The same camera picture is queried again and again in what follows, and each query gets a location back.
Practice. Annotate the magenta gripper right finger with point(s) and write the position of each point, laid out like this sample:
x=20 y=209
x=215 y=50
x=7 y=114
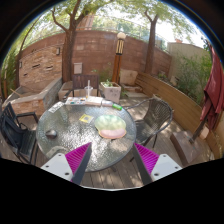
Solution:
x=152 y=166

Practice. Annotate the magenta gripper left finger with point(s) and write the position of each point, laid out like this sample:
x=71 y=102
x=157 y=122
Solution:
x=70 y=166

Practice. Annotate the grey computer mouse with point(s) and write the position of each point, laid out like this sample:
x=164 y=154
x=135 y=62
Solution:
x=51 y=134

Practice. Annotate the stone umbrella base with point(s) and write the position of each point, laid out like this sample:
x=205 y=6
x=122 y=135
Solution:
x=189 y=153

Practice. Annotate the wicker chair on right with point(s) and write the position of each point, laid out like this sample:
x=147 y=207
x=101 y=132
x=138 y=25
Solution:
x=158 y=116

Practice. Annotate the black chair on left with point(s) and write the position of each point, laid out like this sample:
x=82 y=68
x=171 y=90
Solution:
x=18 y=136

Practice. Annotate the round glass patio table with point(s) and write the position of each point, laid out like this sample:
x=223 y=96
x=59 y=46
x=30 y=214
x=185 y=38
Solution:
x=73 y=133

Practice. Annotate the small patterned card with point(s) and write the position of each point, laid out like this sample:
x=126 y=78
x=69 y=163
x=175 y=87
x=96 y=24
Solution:
x=55 y=107

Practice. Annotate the white paint palette box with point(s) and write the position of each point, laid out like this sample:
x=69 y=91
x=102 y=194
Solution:
x=84 y=101

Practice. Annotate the green marker pen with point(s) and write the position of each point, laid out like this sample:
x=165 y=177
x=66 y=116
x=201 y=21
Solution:
x=118 y=107

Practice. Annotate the plastic cup with straw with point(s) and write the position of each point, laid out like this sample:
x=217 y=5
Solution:
x=88 y=89

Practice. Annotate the folded red patio umbrella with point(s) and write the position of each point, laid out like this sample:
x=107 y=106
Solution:
x=213 y=92

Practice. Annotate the white square planter box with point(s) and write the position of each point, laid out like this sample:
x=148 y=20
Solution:
x=110 y=91

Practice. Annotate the dark chair behind table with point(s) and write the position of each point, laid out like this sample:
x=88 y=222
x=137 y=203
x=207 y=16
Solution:
x=81 y=81

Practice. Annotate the right tree trunk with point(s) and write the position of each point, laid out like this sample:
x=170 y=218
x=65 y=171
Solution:
x=151 y=43

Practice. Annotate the tree trunk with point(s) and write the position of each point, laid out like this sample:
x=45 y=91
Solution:
x=151 y=43
x=69 y=37

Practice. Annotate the left tree trunk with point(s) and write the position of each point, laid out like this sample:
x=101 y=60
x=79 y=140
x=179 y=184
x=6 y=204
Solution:
x=69 y=37

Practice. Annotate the wooden bench along wall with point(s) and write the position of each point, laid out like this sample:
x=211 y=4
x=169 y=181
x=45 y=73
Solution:
x=186 y=112

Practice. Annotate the wooden garden lamp post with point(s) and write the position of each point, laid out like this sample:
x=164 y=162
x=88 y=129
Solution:
x=119 y=51

